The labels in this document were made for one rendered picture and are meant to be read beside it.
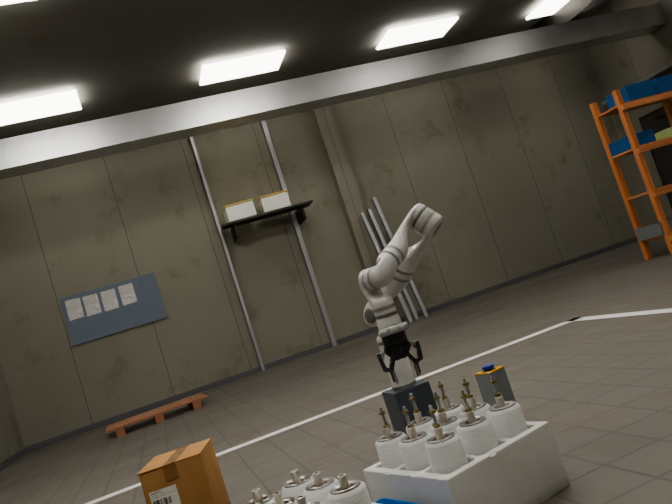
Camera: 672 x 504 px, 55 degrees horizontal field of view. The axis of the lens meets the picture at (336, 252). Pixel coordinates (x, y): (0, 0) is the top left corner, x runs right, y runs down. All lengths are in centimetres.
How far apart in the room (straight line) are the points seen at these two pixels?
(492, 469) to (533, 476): 14
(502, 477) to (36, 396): 898
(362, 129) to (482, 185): 241
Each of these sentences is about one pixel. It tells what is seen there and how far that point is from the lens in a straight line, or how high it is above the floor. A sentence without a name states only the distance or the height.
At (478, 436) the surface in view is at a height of 22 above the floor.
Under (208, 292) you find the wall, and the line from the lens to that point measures 1024.
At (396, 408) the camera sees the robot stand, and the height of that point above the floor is 25.
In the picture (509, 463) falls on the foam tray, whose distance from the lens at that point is 181.
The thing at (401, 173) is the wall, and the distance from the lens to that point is 1136.
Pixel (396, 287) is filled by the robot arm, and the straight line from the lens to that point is 226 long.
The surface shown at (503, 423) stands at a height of 22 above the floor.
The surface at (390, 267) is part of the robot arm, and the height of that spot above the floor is 72.
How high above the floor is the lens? 67
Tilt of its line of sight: 4 degrees up
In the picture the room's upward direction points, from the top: 18 degrees counter-clockwise
